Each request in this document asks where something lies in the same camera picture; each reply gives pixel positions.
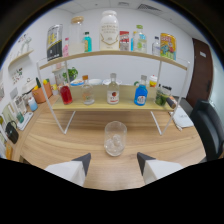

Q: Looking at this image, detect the clear bottle with white cap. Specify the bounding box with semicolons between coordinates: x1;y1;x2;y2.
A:
106;72;120;105

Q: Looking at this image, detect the white and blue cup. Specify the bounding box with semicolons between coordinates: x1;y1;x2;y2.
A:
27;96;39;112

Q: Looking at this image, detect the clear glass with ice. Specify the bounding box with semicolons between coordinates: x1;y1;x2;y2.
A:
103;120;128;157

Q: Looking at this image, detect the white cloth bag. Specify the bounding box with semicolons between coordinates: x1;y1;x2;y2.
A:
169;105;195;132

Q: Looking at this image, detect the black chair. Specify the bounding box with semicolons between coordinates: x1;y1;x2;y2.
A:
189;98;224;163

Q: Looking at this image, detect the dark brown cylinder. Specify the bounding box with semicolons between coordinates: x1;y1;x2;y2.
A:
166;96;177;110

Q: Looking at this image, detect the black handbag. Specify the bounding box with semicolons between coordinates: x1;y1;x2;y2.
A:
4;120;20;145

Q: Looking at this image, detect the white tray with items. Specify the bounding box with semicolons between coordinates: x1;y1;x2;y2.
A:
11;99;35;132

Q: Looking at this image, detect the red liquid bottle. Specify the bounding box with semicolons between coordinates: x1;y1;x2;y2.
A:
59;83;74;106

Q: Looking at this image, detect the two-tier wooden shelf rack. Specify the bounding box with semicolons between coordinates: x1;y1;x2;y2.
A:
36;49;191;137

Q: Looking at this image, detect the blue liquid bottle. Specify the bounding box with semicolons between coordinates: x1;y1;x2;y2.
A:
133;74;149;107

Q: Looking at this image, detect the clear bottle with orange cap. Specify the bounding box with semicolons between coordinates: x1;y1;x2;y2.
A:
81;74;96;106

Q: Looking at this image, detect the yellow jar with white lid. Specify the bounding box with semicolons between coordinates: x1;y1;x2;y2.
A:
148;74;158;88

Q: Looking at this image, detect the brown door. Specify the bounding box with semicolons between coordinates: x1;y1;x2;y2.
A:
185;37;214;108

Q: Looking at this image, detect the small pink bottle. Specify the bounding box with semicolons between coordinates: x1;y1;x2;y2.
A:
62;37;70;58

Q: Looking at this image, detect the yellow colourful snack bag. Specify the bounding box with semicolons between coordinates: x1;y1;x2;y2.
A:
159;32;177;61

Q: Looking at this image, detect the small teal bottle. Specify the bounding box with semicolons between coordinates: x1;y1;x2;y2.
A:
83;31;93;53

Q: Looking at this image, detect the black and yellow snack bag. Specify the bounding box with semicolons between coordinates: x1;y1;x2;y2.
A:
46;23;64;62

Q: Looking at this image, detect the clear bottle with green cap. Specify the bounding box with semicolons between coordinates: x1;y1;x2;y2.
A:
133;24;148;54

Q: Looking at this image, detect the red and white can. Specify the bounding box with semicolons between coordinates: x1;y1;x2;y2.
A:
119;30;130;52

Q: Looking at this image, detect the glass jar with cork lid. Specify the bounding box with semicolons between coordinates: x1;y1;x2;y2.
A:
69;15;86;56

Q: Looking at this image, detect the large white bottle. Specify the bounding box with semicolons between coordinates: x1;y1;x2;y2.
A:
99;9;120;52

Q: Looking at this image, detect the wooden wall shelf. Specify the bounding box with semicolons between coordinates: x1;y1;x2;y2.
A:
7;49;35;69

